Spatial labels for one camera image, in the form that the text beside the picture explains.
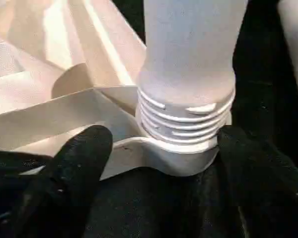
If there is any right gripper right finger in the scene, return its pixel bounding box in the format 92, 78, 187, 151
217, 124, 298, 238

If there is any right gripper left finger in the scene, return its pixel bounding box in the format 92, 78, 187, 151
12, 125, 114, 238

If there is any white plastic table top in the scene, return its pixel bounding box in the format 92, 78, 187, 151
0, 0, 233, 181

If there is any black mat cover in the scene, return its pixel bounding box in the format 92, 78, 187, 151
0, 0, 298, 238

